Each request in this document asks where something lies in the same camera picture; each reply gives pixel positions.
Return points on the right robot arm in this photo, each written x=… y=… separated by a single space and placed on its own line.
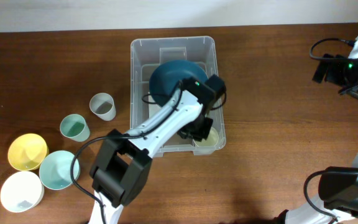
x=331 y=194

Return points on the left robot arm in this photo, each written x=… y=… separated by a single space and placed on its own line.
x=123 y=163

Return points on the mint green cup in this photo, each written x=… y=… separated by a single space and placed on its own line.
x=74 y=127

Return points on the yellow small bowl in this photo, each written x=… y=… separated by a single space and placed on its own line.
x=27 y=152

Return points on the cream cup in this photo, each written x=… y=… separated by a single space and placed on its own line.
x=211 y=140

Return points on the clear plastic storage container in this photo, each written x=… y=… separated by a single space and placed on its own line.
x=146 y=56

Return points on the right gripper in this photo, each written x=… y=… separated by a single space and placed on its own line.
x=333 y=74

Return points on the grey cup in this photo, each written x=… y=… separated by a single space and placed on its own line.
x=102 y=105

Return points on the white small bowl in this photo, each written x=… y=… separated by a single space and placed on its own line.
x=21 y=192

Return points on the mint green small bowl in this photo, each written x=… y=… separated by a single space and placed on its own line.
x=54 y=171

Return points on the blue plate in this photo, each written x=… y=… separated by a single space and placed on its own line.
x=165 y=77

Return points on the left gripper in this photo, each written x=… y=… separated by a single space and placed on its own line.
x=201 y=134

